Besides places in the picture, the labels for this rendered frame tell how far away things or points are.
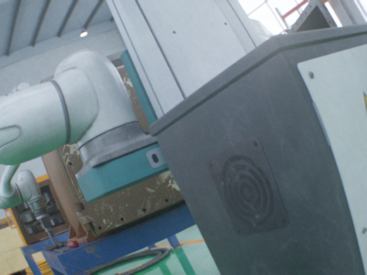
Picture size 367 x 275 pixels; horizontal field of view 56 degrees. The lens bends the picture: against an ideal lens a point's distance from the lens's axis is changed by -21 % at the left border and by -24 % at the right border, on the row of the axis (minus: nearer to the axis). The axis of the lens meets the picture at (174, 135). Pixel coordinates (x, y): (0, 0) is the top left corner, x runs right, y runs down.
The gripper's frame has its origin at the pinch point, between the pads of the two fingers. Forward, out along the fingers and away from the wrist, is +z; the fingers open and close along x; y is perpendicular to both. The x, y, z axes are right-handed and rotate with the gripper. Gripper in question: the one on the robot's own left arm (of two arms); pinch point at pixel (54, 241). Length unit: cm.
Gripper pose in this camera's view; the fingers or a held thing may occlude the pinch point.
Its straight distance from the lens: 196.8
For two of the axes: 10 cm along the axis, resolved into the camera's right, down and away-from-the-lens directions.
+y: -8.1, 3.2, -4.9
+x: 4.2, -2.7, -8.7
